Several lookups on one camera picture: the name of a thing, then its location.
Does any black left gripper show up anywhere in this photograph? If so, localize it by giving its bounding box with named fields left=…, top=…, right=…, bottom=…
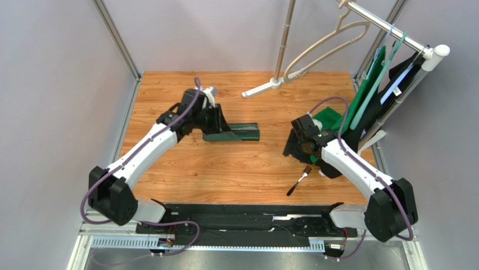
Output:
left=192, top=103, right=232, bottom=135

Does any silver fork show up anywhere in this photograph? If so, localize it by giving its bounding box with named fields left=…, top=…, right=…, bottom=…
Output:
left=286, top=166, right=312, bottom=196

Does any dark green cloth napkin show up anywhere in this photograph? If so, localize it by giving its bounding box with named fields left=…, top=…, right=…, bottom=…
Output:
left=202, top=123, right=260, bottom=142

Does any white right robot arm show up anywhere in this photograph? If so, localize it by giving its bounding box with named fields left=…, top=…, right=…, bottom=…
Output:
left=283, top=114, right=419, bottom=242

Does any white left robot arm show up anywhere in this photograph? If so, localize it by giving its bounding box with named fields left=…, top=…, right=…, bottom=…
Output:
left=80, top=85, right=231, bottom=226

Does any bright green t-shirt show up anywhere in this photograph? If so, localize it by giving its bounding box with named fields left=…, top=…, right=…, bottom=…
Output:
left=312, top=46, right=386, bottom=150

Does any teal clothes hanger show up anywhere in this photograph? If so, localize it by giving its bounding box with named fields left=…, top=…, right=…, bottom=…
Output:
left=349, top=30, right=408, bottom=130

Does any black garment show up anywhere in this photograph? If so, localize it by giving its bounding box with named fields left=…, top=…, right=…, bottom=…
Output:
left=318, top=48, right=426, bottom=179

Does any blue clothes hanger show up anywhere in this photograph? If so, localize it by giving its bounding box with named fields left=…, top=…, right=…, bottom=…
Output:
left=364, top=23, right=395, bottom=79

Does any beige clothes hanger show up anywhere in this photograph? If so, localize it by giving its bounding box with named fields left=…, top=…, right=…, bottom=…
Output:
left=282, top=0, right=371, bottom=83

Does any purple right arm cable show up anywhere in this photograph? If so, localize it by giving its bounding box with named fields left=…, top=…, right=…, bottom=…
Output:
left=308, top=96, right=414, bottom=262

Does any metal clothes rack rail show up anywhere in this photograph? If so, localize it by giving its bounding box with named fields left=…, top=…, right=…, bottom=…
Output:
left=338, top=1, right=450, bottom=72

